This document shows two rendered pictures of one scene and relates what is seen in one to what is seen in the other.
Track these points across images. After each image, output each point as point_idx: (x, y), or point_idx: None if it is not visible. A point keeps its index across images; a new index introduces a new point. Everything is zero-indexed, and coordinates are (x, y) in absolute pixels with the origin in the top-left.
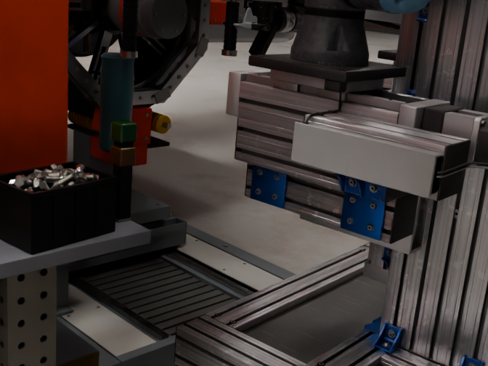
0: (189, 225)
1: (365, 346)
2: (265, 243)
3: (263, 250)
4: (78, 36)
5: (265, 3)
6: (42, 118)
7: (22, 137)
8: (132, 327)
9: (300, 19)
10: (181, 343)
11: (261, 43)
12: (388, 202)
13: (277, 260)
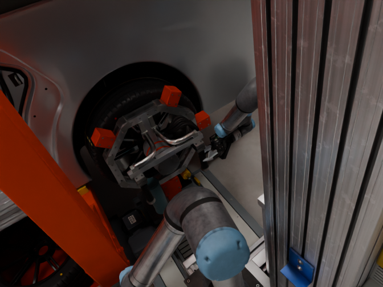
0: (217, 179)
1: None
2: (255, 179)
3: (253, 185)
4: (135, 160)
5: (219, 143)
6: (113, 269)
7: (108, 277)
8: (183, 278)
9: (244, 132)
10: None
11: (223, 154)
12: None
13: (259, 196)
